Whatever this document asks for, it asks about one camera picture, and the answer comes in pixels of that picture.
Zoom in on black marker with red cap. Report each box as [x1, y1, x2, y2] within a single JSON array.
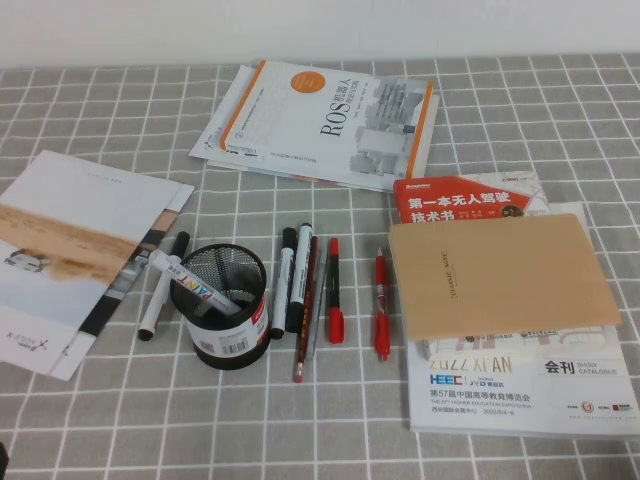
[[326, 237, 346, 345]]

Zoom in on slim grey pen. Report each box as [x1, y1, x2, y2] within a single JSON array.
[[305, 244, 329, 361]]

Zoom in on red retractable gel pen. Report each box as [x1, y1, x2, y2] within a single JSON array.
[[373, 245, 393, 362]]

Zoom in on black mesh pen holder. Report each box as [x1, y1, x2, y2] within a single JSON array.
[[168, 243, 274, 372]]

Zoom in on white marker with black cap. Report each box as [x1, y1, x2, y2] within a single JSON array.
[[284, 222, 315, 335], [269, 227, 299, 340], [137, 230, 191, 343]]

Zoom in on red black striped pencil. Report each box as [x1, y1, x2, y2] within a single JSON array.
[[292, 235, 320, 385]]

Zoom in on white orange ROS book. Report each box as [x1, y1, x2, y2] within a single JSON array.
[[219, 59, 436, 182]]

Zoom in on red autonomous driving book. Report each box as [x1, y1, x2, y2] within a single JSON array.
[[392, 172, 551, 226]]

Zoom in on white paint marker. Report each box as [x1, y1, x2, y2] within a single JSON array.
[[148, 248, 242, 316]]

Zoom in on white brochure with small logo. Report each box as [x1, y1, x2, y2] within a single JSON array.
[[188, 63, 442, 195]]

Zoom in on kraft paper notebook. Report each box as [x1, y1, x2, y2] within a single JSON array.
[[388, 213, 624, 342]]

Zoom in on grey checked tablecloth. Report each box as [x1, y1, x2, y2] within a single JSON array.
[[0, 52, 640, 480]]

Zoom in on AgileX brochure with dark strip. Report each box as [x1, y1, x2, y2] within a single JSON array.
[[48, 179, 196, 382]]

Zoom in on white show catalogue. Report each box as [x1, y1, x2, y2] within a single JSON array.
[[407, 199, 640, 442]]

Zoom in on AgileX brochure with desert photo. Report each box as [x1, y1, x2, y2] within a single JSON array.
[[0, 148, 182, 376]]

